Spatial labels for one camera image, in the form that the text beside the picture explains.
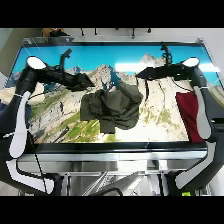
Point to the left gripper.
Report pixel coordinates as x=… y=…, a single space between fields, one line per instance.
x=78 y=81

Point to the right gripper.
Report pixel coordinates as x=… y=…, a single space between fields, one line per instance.
x=151 y=73

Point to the dark green shirt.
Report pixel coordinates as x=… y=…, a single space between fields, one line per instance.
x=113 y=106

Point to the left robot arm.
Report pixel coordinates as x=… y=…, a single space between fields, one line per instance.
x=19 y=115

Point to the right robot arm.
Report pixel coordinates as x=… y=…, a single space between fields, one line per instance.
x=203 y=115

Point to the red garment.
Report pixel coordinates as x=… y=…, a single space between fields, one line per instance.
x=187 y=113

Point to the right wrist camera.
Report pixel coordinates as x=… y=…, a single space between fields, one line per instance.
x=166 y=53

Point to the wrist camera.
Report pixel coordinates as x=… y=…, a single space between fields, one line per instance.
x=63 y=60
x=166 y=53

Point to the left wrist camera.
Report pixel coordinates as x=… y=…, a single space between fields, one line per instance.
x=63 y=60

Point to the silver frame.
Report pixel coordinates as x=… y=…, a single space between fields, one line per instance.
x=113 y=156

